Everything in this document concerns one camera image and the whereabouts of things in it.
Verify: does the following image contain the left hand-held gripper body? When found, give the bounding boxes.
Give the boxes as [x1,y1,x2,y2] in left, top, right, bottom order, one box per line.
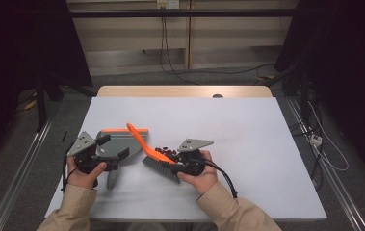
[66,131,120,176]

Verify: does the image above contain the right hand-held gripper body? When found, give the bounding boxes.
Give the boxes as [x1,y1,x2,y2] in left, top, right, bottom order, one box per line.
[169,138,214,177]

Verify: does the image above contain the red and green beans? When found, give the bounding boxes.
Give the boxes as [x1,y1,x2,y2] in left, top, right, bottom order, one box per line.
[155,146,178,157]

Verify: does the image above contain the grey dustpan with orange lip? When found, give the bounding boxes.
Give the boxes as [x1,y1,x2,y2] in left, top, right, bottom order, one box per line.
[94,128,149,191]

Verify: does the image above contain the orange brush with grey bristles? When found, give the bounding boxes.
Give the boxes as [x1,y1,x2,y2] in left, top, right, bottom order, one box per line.
[126,122,182,184]

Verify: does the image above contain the person's right hand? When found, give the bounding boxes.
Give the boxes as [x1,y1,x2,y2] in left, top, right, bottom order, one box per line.
[177,149,219,196]

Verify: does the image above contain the person's left hand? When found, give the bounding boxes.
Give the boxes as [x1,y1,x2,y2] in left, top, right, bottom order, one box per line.
[66,156,108,190]

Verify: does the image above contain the white table cover sheet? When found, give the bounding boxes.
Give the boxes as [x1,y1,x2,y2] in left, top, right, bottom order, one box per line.
[44,96,328,222]

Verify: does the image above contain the black metal stand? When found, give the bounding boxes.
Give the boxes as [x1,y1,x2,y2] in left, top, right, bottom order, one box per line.
[35,73,97,133]
[265,64,311,129]

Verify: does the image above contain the wooden table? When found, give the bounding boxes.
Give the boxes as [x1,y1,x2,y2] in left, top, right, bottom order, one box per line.
[96,85,274,99]

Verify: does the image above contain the black curtain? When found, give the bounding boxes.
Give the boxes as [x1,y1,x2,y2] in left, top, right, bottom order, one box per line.
[274,0,365,174]
[0,0,93,167]

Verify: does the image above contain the white power strip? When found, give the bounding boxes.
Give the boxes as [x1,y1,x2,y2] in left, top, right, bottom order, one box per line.
[309,134,323,147]

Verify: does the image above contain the beige wooden cabinet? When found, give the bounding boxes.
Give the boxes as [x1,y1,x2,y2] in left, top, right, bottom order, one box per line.
[65,0,300,77]

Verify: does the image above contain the black horizontal bar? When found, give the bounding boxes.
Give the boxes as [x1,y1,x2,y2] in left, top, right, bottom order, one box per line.
[35,9,300,18]

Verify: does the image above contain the metal floor rail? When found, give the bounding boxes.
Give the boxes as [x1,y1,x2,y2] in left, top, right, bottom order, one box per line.
[286,97,365,231]
[0,118,54,231]

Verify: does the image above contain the black hanging cable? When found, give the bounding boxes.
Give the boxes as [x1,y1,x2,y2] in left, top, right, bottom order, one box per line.
[159,7,200,86]

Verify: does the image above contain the white wall socket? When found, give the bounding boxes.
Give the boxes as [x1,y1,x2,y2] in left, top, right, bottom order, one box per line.
[156,0,180,10]

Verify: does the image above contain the white cable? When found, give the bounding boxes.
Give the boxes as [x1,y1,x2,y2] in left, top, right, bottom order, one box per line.
[308,100,350,172]

